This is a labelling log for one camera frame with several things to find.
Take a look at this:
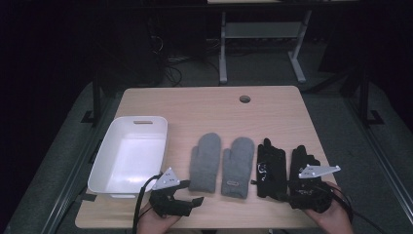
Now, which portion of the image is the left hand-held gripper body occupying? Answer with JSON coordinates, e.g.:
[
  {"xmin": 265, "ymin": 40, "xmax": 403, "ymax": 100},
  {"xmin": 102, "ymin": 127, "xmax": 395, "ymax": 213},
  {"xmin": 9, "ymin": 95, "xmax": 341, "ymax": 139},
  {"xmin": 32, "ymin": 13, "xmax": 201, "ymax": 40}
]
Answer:
[{"xmin": 149, "ymin": 167, "xmax": 193, "ymax": 217}]

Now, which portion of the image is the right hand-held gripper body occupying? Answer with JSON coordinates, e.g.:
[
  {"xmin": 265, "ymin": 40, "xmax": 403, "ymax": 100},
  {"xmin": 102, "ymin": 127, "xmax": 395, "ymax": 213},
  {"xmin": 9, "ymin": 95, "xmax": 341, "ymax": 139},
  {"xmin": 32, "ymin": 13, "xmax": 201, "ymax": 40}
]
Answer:
[{"xmin": 287, "ymin": 164, "xmax": 342, "ymax": 215}]

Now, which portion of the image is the black glove with white print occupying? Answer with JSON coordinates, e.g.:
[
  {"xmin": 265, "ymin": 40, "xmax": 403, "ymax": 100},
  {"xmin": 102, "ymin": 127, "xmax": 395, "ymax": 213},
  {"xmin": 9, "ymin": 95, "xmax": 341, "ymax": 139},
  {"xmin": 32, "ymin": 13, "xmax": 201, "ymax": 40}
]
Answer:
[
  {"xmin": 288, "ymin": 144, "xmax": 322, "ymax": 196},
  {"xmin": 251, "ymin": 137, "xmax": 288, "ymax": 199}
]

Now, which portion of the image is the grey knit mitten with patch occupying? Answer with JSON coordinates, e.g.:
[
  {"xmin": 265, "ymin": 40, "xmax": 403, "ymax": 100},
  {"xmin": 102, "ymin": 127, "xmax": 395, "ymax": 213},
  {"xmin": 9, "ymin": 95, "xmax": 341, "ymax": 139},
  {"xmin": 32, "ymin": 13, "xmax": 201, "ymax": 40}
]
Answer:
[{"xmin": 220, "ymin": 136, "xmax": 255, "ymax": 200}]

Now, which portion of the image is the white plastic bin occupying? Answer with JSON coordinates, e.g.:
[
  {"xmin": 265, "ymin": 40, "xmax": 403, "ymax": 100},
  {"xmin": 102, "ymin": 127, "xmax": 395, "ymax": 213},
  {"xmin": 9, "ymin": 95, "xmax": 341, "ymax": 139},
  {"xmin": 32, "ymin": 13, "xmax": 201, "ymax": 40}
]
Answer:
[{"xmin": 87, "ymin": 115, "xmax": 169, "ymax": 200}]

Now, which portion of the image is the person's left hand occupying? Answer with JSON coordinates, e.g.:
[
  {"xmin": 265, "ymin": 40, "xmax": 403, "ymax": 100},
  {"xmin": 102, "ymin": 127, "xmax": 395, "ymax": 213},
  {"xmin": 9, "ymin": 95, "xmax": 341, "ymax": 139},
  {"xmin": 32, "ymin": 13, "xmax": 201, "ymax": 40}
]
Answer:
[{"xmin": 135, "ymin": 201, "xmax": 181, "ymax": 234}]

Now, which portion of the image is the person's right hand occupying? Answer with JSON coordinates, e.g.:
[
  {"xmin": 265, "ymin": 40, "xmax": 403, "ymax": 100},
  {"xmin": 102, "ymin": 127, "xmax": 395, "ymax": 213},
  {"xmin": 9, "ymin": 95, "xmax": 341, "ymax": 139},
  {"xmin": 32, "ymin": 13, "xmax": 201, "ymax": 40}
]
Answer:
[{"xmin": 303, "ymin": 181, "xmax": 355, "ymax": 234}]

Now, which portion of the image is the black tape strip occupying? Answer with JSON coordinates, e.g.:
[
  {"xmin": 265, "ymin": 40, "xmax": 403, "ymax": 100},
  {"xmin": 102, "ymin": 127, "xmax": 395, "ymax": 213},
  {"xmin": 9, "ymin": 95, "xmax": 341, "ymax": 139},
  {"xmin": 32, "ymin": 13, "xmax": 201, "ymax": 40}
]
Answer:
[{"xmin": 78, "ymin": 191, "xmax": 98, "ymax": 203}]

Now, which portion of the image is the black metal stand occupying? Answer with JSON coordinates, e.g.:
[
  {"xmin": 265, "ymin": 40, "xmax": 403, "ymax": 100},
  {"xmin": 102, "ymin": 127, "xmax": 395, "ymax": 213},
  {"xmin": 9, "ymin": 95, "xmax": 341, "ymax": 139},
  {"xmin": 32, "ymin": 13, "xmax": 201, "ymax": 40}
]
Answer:
[
  {"xmin": 80, "ymin": 72, "xmax": 105, "ymax": 128},
  {"xmin": 356, "ymin": 69, "xmax": 386, "ymax": 128}
]

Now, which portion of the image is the tangle of floor cables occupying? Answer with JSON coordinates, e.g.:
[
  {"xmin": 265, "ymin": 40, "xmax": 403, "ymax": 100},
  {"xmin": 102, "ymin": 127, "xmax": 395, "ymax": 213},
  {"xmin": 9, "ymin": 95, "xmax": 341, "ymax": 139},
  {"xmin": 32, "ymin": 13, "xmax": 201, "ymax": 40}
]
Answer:
[{"xmin": 148, "ymin": 18, "xmax": 225, "ymax": 88}]

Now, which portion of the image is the white metal table frame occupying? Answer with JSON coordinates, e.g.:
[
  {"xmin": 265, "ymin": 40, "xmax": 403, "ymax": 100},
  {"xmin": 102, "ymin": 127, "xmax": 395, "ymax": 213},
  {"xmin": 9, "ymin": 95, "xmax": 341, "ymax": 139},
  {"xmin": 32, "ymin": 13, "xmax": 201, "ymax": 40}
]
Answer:
[{"xmin": 218, "ymin": 9, "xmax": 314, "ymax": 85}]

